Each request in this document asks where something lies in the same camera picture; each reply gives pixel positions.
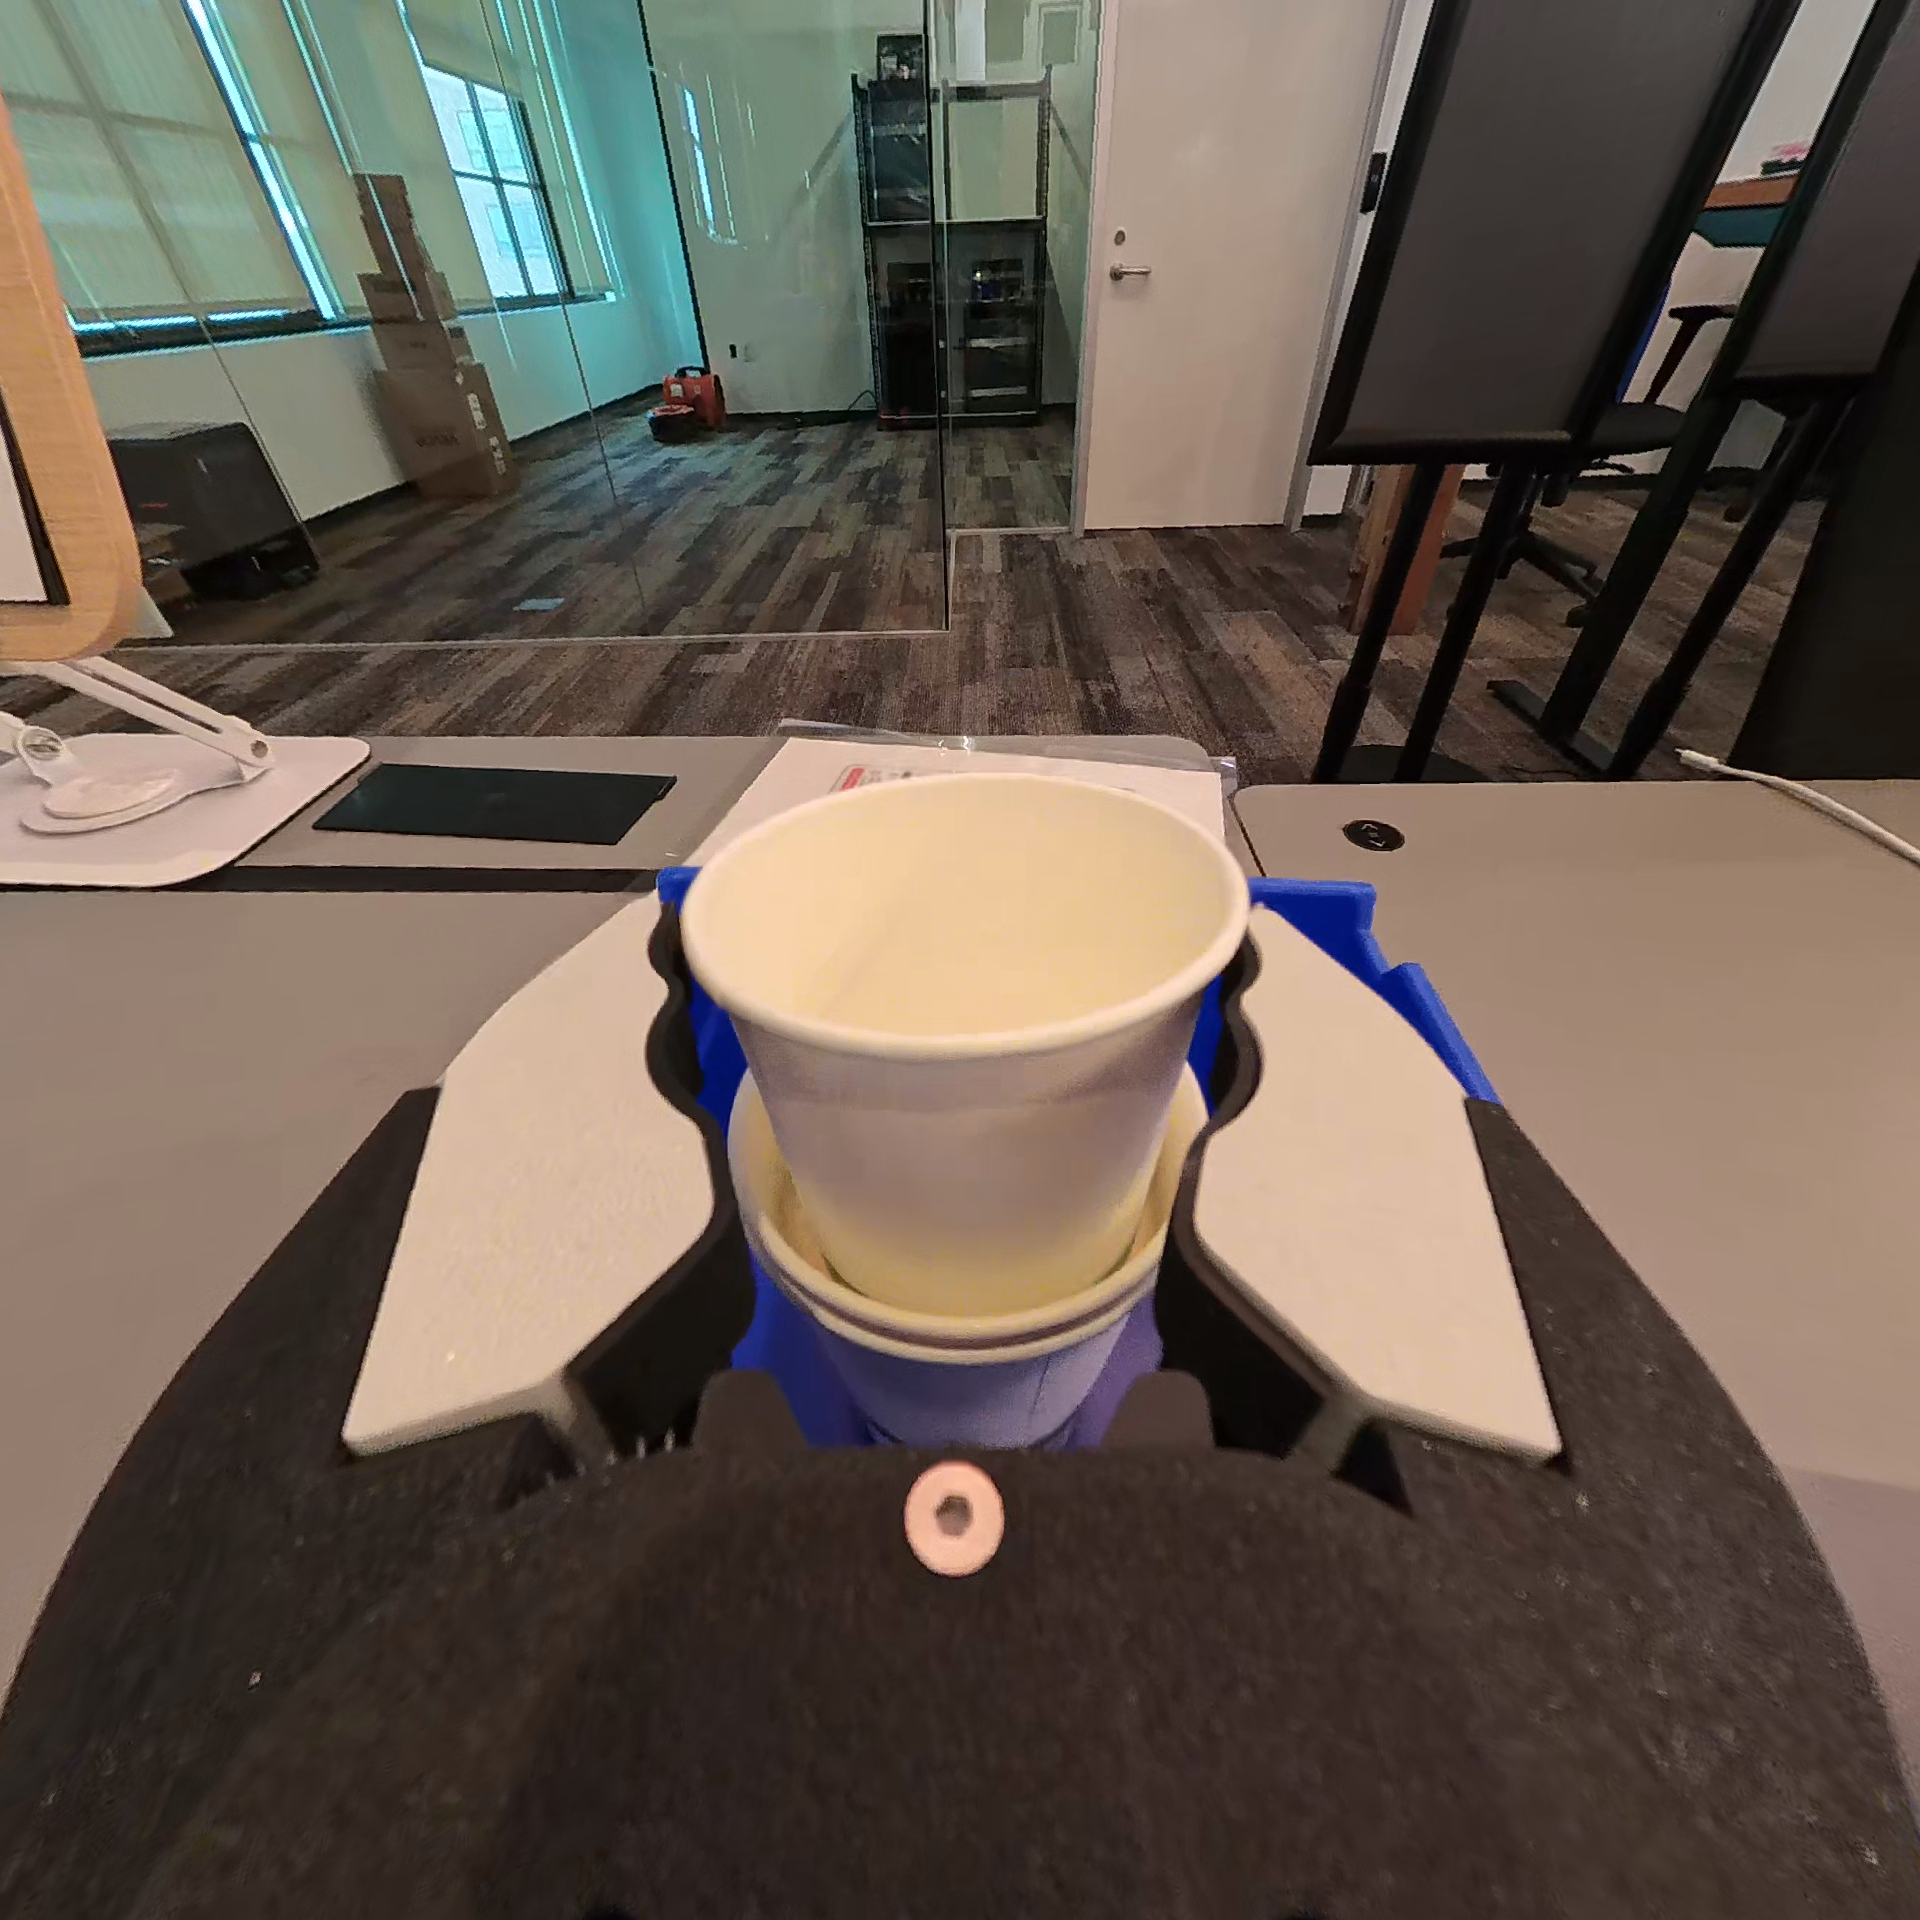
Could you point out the glass partition panel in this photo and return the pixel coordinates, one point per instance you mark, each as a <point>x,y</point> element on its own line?
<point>751,300</point>

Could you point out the red floor blower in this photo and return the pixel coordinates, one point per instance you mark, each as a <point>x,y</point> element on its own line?
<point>692,403</point>

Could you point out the wooden beam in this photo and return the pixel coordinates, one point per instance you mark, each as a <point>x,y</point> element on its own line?
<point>1403,540</point>

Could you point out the black sign stand with pole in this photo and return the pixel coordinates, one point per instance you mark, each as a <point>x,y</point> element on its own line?
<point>1501,224</point>

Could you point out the paper sheet in plastic sleeve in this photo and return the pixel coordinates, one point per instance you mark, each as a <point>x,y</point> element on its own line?
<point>780,787</point>

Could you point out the blue plastic bin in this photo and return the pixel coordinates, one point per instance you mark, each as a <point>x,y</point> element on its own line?
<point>1350,932</point>

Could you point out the black office chair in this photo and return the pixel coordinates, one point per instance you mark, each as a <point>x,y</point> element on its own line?
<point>1635,428</point>

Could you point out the metal table bolt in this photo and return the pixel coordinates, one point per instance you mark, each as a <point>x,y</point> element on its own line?
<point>1373,834</point>

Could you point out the white door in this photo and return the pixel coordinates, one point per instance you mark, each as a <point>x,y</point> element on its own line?
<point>1201,375</point>

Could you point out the black metal shelf rack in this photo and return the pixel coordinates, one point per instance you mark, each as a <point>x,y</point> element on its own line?
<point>916,359</point>

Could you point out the wooden document stand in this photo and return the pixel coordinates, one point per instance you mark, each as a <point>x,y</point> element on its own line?
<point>61,375</point>

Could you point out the brown cardboard box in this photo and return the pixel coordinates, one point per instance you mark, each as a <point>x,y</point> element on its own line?
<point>406,299</point>
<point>451,436</point>
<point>389,224</point>
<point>425,348</point>

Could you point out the large window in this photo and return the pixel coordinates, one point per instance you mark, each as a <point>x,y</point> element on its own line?
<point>149,196</point>

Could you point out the black equipment case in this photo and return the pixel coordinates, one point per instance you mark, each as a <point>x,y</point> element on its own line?
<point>211,504</point>

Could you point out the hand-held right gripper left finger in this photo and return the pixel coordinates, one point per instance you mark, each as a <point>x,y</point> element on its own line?
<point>525,1200</point>

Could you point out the white green-banded paper cup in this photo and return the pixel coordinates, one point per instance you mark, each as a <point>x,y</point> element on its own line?
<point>780,1200</point>
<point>960,1109</point>
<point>960,1396</point>

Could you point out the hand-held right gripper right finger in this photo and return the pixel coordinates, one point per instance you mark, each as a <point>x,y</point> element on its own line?
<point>1366,1231</point>

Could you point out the black framed panel stand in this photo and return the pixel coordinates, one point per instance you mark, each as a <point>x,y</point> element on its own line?
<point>1853,181</point>

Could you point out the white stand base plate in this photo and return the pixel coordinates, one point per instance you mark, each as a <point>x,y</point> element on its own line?
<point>284,796</point>

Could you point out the printed instruction sheet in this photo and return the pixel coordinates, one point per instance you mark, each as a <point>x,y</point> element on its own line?
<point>24,510</point>

